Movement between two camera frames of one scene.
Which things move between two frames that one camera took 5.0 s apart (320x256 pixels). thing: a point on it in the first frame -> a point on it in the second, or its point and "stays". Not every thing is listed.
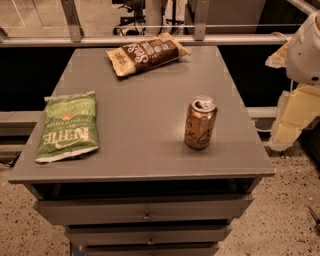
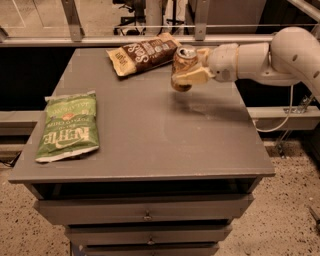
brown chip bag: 146,54 stays
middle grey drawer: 85,235 stays
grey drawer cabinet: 144,191 stays
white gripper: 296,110 -> 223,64
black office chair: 137,18 stays
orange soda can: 200,121 -> 185,60
